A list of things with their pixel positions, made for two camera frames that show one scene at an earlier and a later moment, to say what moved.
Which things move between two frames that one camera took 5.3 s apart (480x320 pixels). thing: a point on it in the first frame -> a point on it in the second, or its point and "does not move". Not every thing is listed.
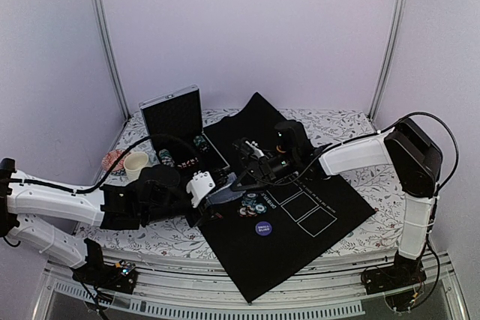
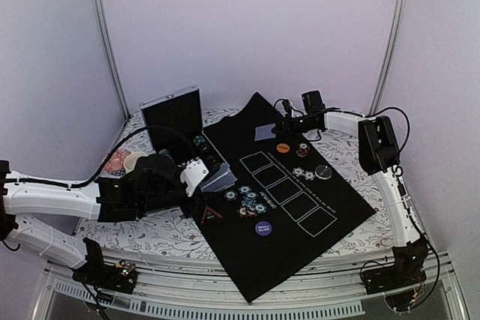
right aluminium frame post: [392, 41] does not move
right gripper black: [255, 171] -> [287, 128]
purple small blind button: [263, 228] does not move
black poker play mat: [266, 230] does not move
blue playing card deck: [226, 193] -> [223, 177]
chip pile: [250, 208] does not move
